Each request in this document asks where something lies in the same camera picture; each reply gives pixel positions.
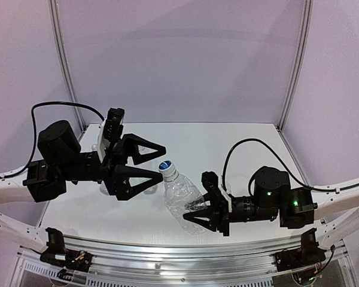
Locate clear plastic bottle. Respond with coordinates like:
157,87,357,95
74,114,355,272
92,143,110,196
137,146,158,195
164,174,206,236

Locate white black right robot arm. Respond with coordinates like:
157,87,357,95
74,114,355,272
182,166,359,249

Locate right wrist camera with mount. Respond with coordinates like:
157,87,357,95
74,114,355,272
201,172,233,213

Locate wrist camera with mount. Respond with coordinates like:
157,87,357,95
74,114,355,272
201,172,233,213
97,108,125,163

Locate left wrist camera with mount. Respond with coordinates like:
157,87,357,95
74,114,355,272
97,108,125,163

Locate black right camera cable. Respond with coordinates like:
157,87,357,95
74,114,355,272
223,139,340,191

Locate black camera cable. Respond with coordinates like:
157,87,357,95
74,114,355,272
0,101,105,179
223,139,340,191

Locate aluminium front rail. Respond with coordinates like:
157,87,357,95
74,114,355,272
17,231,348,287

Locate black left camera cable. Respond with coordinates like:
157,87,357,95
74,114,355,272
0,101,105,179

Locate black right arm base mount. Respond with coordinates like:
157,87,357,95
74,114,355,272
273,228,339,274

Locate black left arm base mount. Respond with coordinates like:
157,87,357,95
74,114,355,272
40,228,93,281

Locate aluminium left corner post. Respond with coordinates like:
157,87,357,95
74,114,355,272
48,0,87,132

